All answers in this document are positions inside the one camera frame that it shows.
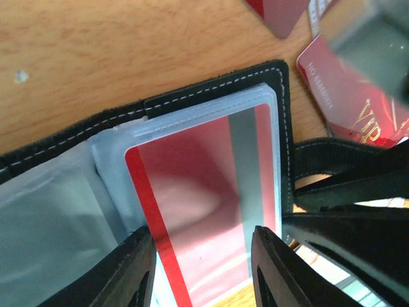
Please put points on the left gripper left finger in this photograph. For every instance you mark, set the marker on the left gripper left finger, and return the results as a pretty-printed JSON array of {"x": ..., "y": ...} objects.
[{"x": 123, "y": 278}]

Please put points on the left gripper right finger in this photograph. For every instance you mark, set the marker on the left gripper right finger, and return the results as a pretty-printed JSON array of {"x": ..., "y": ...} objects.
[{"x": 282, "y": 278}]

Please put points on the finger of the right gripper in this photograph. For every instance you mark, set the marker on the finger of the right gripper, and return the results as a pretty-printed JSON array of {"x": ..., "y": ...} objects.
[
  {"x": 355, "y": 173},
  {"x": 370, "y": 244}
]

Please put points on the black leather card holder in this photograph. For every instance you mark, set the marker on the black leather card holder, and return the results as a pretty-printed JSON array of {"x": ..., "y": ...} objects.
[{"x": 68, "y": 200}]

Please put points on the red card magnetic stripe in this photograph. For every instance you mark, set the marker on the red card magnetic stripe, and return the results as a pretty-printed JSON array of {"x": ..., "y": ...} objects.
[{"x": 203, "y": 190}]

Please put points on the red card centre pile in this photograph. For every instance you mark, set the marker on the red card centre pile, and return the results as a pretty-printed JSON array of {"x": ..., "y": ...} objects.
[{"x": 354, "y": 108}]

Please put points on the white card upper pile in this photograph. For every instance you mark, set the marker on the white card upper pile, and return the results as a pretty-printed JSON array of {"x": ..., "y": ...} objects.
[{"x": 316, "y": 10}]

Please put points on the red VIP card centre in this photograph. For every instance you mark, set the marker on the red VIP card centre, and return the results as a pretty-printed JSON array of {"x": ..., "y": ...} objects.
[{"x": 280, "y": 16}]

